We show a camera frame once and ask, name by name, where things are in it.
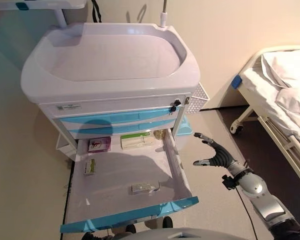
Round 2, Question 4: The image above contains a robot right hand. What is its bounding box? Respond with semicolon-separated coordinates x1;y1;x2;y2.
192;132;241;172

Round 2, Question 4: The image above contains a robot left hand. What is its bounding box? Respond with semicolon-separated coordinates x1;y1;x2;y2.
81;231;97;240

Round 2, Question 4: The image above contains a white blue cart drawer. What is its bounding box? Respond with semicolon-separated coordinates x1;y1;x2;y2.
57;107;177;126
64;119;176;140
59;127;200;233

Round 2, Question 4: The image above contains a white blue medicine box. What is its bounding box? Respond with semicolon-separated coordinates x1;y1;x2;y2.
129;181;161;195

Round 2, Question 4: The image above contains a small green medicine box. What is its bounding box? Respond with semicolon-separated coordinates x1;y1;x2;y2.
82;158;97;176

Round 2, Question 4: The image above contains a large green white medicine box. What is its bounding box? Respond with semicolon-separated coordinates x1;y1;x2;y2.
119;132;156;150

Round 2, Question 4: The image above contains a pink white medicine box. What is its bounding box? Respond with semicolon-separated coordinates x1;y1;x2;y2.
87;137;112;153

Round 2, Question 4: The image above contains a blue lidded waste bin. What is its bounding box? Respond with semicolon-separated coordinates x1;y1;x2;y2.
174;116;193;151

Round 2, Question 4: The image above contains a white perforated side basket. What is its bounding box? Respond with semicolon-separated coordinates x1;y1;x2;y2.
184;83;211;115

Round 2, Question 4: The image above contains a gold foil pill pack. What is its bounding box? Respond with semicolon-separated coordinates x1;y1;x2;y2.
153;129;167;140

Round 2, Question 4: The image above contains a black key bunch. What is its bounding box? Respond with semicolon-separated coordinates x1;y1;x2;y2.
169;99;182;115

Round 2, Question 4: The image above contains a blue bed corner bumper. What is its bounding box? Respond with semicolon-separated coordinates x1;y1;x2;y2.
231;74;243;90

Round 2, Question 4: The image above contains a white side rack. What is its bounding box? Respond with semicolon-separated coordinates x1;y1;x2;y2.
55;132;78;160

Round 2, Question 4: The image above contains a white bedding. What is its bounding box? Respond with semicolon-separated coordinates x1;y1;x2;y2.
242;48;300;151

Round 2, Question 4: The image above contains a cart label sticker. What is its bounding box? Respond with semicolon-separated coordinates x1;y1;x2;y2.
56;104;80;110

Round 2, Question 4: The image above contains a white medical cart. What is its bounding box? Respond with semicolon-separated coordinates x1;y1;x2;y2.
20;21;202;161

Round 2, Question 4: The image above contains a metal IV pole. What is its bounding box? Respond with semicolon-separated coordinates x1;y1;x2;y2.
159;0;169;28

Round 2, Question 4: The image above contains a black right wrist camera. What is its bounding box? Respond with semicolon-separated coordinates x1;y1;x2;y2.
221;174;237;190

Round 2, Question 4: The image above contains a cream hospital bed frame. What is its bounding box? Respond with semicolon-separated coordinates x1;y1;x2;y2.
229;44;300;193

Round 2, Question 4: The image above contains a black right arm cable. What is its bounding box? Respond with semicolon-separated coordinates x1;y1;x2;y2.
236;186;257;240

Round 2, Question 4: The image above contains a black strap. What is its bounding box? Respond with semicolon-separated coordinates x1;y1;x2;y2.
90;0;103;23

